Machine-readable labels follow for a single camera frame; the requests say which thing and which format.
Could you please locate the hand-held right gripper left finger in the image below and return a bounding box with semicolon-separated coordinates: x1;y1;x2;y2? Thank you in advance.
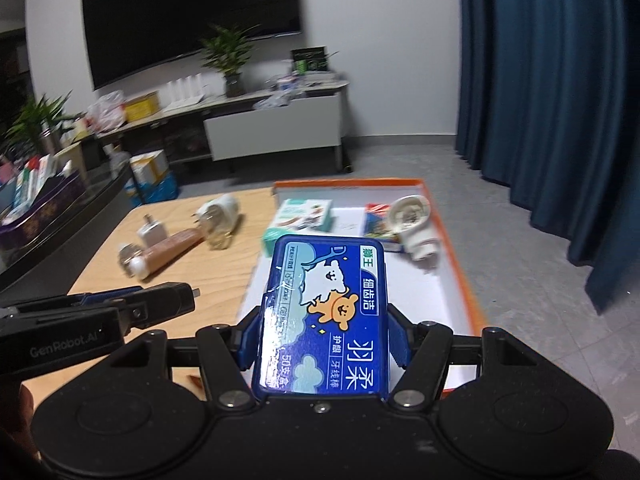
107;305;261;407

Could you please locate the white charger plug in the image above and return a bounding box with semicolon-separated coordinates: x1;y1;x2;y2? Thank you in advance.
137;214;169;247

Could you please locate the purple box of toiletries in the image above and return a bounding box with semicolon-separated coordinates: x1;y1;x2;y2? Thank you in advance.
0;154;87;257

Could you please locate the yellow box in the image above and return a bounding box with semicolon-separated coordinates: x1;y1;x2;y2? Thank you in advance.
123;91;161;122

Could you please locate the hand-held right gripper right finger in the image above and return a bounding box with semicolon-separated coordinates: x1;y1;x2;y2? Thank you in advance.
388;305;538;409

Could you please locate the white plug with cable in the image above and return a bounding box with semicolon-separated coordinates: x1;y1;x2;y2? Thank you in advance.
192;193;241;251

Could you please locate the white router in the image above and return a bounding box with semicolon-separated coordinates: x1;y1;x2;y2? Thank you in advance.
166;74;206;107

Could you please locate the blue plastic bag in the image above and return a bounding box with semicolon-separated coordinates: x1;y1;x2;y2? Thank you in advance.
124;174;181;206

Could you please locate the dark green box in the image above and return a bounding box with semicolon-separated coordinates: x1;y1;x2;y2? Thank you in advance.
291;46;334;77

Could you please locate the green and white box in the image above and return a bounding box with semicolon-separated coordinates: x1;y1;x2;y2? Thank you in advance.
263;198;335;256

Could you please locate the brown tube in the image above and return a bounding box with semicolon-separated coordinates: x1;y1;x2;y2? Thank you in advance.
118;227;206;280

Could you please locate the orange box lid white inside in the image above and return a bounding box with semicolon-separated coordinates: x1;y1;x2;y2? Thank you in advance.
234;177;489;397

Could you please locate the potted plant in metal pot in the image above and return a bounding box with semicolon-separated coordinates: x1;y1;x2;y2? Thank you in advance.
4;91;74;157

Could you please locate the red printed box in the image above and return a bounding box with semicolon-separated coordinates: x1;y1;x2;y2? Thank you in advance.
362;203;404;254

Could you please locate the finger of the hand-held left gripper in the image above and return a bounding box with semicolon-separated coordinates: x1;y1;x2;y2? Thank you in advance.
0;286;146;320
117;282;201;333

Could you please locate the black wall television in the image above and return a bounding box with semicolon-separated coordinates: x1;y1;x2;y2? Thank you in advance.
81;0;304;92

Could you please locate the white and yellow carton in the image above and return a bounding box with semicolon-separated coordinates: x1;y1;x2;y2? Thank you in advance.
129;149;171;186

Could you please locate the white and red plastic bag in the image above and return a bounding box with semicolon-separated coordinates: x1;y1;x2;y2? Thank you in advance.
87;90;126;134

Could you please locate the grey television cabinet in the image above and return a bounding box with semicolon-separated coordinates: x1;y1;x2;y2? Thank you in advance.
94;77;352;177

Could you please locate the blue curtain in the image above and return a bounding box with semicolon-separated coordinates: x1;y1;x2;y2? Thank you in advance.
454;0;640;317

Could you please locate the pile of clear packets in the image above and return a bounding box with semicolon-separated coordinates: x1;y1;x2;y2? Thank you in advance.
252;72;349;111

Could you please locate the black glass table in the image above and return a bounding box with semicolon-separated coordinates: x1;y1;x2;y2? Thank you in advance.
0;159;137;292

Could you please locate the potted plant in glass vase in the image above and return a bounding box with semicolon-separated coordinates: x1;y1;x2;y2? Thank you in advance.
199;23;261;99

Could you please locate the blue tin box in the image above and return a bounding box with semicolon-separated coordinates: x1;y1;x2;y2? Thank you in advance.
251;234;392;402

